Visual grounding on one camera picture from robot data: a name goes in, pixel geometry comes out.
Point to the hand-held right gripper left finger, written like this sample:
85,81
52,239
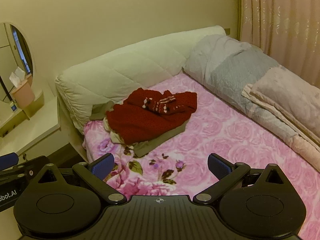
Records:
103,166

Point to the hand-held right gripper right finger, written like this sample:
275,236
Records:
218,166

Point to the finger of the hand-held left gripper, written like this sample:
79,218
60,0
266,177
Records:
8,161

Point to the red knitted sweater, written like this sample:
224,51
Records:
140,120

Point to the pink floral bed blanket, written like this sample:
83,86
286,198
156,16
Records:
212,130

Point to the white dressing table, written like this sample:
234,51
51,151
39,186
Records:
37,127

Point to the olive green folded cloth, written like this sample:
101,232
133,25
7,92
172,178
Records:
155,145

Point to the pink tissue box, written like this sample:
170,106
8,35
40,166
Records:
22,95

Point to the beige pink folded blanket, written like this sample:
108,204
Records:
287,92

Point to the white quilted headboard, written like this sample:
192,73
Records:
125,65

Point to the grey blue rolled duvet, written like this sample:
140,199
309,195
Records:
217,55

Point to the pink patterned curtain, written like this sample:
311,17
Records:
275,17

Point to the white bed frame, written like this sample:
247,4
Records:
75,142

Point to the round wall mirror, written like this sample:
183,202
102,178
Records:
15,55

